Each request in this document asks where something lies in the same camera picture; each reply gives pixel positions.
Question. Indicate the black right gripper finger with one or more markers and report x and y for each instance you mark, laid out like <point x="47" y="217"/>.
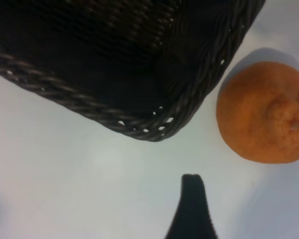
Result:
<point x="192" y="211"/>

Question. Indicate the orange with knobbed top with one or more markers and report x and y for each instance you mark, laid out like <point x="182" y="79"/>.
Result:
<point x="261" y="117"/>

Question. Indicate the dark brown woven basket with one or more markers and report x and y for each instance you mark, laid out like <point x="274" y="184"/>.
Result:
<point x="102" y="62"/>

